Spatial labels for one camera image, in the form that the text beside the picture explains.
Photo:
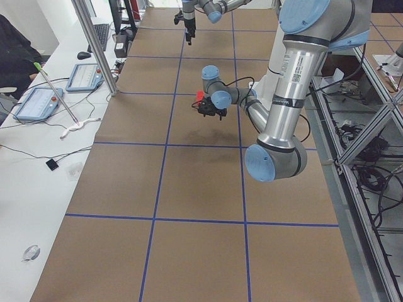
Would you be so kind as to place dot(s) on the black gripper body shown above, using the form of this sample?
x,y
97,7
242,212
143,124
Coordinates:
x,y
208,107
189,24

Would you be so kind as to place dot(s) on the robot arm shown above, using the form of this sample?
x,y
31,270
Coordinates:
x,y
214,10
310,29

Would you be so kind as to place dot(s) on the red block center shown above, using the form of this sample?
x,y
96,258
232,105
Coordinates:
x,y
199,95

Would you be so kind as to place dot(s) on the black power adapter box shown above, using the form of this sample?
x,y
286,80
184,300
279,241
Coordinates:
x,y
121,46

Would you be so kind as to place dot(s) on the black keyboard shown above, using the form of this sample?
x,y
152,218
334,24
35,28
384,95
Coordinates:
x,y
102,31

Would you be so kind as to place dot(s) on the black computer mouse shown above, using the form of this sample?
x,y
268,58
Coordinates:
x,y
83,55

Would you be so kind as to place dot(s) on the far blue teach pendant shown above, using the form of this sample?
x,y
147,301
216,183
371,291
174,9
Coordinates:
x,y
84,78

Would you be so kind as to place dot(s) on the blue teach pendant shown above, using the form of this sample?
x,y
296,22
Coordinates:
x,y
84,78
38,105

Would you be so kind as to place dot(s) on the white small box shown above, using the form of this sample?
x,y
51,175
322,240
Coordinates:
x,y
337,76

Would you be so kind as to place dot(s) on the near blue teach pendant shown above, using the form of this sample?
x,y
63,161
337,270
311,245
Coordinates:
x,y
38,105

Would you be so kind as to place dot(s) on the metal rod green tip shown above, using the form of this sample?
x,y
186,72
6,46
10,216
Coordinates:
x,y
38,66

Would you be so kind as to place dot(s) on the small black square device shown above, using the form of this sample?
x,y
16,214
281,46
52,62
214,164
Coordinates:
x,y
52,164

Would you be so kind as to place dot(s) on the seated person in black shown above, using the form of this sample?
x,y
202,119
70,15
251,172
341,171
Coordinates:
x,y
17,59

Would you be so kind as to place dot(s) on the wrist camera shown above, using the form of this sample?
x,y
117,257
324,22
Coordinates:
x,y
178,17

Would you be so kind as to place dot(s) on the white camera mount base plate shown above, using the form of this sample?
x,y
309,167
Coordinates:
x,y
253,86

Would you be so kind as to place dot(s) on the aluminium frame post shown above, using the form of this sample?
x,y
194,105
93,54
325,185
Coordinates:
x,y
92,38

